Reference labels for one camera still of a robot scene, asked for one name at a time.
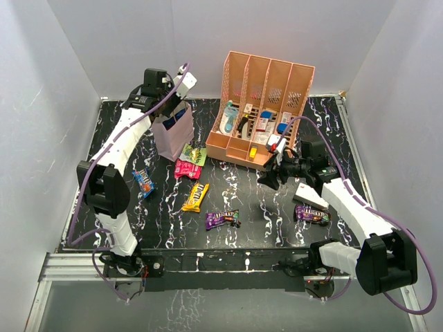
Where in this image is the small yellow box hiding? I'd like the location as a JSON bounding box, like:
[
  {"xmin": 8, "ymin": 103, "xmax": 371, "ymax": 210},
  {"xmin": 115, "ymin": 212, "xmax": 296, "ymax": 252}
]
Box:
[{"xmin": 248, "ymin": 146, "xmax": 257, "ymax": 160}]

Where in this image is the orange desk file organizer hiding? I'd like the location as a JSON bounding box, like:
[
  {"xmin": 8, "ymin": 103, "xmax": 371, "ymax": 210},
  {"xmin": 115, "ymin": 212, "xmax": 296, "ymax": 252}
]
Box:
[{"xmin": 206, "ymin": 51, "xmax": 315, "ymax": 169}]

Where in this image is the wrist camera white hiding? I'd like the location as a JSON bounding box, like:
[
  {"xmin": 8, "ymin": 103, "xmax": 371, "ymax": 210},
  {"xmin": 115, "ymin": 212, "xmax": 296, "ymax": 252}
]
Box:
[
  {"xmin": 173, "ymin": 66, "xmax": 197, "ymax": 100},
  {"xmin": 266, "ymin": 134, "xmax": 287, "ymax": 154}
]

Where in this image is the blue M&M's packet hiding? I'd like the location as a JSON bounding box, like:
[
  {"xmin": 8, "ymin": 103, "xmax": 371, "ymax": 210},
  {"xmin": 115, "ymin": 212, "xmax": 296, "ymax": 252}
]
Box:
[{"xmin": 132, "ymin": 168, "xmax": 155, "ymax": 199}]

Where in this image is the pink candy packet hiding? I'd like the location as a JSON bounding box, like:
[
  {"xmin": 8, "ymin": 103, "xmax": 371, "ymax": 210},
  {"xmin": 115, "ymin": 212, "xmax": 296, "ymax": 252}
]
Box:
[{"xmin": 174, "ymin": 159, "xmax": 202, "ymax": 180}]

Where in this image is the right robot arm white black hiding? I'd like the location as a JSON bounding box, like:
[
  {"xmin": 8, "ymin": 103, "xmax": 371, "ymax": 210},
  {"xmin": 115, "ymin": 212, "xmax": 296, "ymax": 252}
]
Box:
[{"xmin": 258, "ymin": 134, "xmax": 417, "ymax": 295}]

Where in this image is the blue Burts chips bag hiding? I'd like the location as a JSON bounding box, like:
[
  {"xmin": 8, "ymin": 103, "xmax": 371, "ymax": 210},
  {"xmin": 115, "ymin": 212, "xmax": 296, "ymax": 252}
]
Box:
[{"xmin": 163, "ymin": 109, "xmax": 186, "ymax": 130}]

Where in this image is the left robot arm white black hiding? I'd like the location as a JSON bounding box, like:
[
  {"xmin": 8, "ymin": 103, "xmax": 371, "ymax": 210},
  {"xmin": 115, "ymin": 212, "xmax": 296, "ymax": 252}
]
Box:
[{"xmin": 76, "ymin": 64, "xmax": 195, "ymax": 276}]

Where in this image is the white rectangular box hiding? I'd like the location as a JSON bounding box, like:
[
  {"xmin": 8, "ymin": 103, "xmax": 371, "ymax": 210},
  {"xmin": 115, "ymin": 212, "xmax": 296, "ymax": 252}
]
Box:
[{"xmin": 293, "ymin": 183, "xmax": 329, "ymax": 210}]

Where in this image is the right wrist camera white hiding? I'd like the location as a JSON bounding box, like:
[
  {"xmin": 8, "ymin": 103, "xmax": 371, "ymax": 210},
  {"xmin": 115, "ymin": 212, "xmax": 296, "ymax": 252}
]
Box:
[{"xmin": 266, "ymin": 134, "xmax": 287, "ymax": 154}]

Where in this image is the green candy packet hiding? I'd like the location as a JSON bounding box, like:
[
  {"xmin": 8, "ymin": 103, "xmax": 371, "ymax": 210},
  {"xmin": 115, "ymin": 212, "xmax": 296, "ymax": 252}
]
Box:
[{"xmin": 179, "ymin": 144, "xmax": 207, "ymax": 167}]

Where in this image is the pale pink paper bag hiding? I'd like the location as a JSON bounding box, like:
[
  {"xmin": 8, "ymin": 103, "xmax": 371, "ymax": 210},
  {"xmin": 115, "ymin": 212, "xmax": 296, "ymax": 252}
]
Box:
[{"xmin": 151, "ymin": 101, "xmax": 194, "ymax": 161}]

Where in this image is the purple cable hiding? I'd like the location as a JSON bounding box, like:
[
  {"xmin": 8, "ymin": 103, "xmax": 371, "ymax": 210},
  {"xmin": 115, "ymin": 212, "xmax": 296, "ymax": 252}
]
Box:
[
  {"xmin": 66, "ymin": 62, "xmax": 191, "ymax": 302},
  {"xmin": 276, "ymin": 116, "xmax": 437, "ymax": 315}
]

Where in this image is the purple m&m's packet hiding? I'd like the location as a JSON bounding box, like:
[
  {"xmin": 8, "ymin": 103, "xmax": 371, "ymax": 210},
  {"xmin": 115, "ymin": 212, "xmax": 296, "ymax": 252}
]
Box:
[
  {"xmin": 294, "ymin": 205, "xmax": 331, "ymax": 226},
  {"xmin": 205, "ymin": 209, "xmax": 241, "ymax": 231}
]

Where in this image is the light blue tape dispenser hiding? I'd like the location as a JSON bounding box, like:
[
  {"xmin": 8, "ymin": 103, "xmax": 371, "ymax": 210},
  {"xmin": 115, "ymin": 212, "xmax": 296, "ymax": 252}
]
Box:
[{"xmin": 219, "ymin": 100, "xmax": 239, "ymax": 135}]

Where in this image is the yellow M&M's packet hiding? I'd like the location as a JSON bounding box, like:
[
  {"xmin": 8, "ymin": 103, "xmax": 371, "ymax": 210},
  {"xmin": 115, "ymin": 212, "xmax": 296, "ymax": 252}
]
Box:
[{"xmin": 181, "ymin": 183, "xmax": 209, "ymax": 213}]

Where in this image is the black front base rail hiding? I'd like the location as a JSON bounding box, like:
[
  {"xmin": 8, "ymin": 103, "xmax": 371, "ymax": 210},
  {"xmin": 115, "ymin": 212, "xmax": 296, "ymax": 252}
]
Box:
[{"xmin": 103, "ymin": 247, "xmax": 350, "ymax": 293}]

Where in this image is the white plastic packet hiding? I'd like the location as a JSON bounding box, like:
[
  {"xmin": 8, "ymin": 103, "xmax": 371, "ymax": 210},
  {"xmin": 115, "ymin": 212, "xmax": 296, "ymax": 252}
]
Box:
[{"xmin": 252, "ymin": 131, "xmax": 271, "ymax": 145}]

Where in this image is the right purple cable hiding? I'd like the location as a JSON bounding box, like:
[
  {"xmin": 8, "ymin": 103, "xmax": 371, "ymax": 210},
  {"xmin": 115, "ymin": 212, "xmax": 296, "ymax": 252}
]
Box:
[{"xmin": 276, "ymin": 116, "xmax": 437, "ymax": 315}]

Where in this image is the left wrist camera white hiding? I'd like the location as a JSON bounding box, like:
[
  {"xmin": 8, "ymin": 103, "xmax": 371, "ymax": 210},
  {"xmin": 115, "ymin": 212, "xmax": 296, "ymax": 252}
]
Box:
[{"xmin": 173, "ymin": 66, "xmax": 197, "ymax": 100}]

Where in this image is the purple M&M's packet centre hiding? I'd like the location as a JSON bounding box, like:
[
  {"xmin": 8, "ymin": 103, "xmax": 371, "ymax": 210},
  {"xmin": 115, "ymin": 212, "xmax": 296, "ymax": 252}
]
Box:
[{"xmin": 205, "ymin": 209, "xmax": 241, "ymax": 231}]

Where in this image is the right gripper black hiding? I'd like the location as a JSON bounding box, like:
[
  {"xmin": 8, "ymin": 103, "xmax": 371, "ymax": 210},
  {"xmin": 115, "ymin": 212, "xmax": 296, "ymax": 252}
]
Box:
[{"xmin": 257, "ymin": 148, "xmax": 310, "ymax": 190}]

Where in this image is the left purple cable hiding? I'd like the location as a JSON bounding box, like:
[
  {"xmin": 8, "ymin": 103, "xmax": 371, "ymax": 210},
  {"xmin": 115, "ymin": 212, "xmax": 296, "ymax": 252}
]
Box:
[{"xmin": 66, "ymin": 62, "xmax": 191, "ymax": 302}]

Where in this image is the purple M&M's packet right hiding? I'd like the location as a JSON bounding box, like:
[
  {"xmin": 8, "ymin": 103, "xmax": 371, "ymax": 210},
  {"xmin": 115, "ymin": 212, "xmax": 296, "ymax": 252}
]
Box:
[{"xmin": 294, "ymin": 205, "xmax": 331, "ymax": 226}]

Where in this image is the blue white item pack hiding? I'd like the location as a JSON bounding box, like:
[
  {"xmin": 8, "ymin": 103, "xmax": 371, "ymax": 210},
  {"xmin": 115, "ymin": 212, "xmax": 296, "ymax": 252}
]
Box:
[{"xmin": 277, "ymin": 111, "xmax": 293, "ymax": 136}]

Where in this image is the black yellow utility knife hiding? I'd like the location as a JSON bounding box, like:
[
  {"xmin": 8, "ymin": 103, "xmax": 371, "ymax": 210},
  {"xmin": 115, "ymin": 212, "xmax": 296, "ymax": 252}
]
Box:
[{"xmin": 237, "ymin": 113, "xmax": 249, "ymax": 140}]

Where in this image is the aluminium frame rail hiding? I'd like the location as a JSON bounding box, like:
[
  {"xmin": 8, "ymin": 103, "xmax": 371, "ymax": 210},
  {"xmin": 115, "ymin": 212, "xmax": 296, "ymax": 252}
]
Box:
[{"xmin": 26, "ymin": 254, "xmax": 427, "ymax": 331}]

